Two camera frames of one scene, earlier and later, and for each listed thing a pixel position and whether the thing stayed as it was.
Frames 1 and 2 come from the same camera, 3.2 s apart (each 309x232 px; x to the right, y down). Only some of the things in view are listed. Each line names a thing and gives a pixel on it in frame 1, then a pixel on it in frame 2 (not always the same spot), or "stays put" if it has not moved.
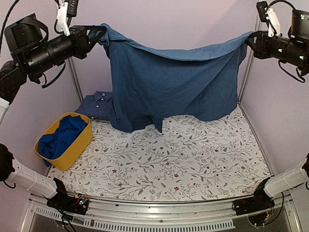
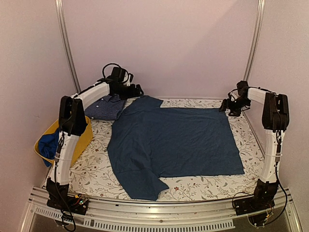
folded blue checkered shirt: (96, 106) stays put
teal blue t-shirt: (150, 81) to (147, 141)
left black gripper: (81, 37) to (133, 94)
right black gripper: (261, 48) to (225, 103)
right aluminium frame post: (249, 65) stays put
